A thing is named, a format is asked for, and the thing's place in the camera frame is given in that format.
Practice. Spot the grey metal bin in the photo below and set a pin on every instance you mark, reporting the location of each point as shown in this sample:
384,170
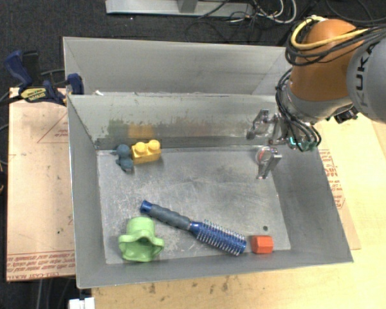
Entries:
193,192

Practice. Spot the brown cardboard board red print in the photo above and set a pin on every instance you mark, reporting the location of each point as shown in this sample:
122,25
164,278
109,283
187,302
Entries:
38,179

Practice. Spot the light green plastic cup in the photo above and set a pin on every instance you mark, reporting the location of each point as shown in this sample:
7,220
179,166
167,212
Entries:
138,243

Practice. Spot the grey-blue toy figure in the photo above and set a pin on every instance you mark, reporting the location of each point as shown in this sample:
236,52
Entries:
124,159

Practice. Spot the black cylinder on white bracket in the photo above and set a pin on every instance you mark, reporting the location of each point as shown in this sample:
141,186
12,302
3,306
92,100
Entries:
345,115

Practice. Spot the blue hairbrush grey grip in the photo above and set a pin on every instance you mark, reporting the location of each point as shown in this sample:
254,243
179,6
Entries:
186,222

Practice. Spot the yellow toy brick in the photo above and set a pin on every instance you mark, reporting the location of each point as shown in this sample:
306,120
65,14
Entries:
145,153

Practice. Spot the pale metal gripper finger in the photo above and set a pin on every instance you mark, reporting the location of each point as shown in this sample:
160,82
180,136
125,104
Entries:
267,163
259,124

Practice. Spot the orange-red small block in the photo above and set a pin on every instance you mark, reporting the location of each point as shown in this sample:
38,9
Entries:
262,244

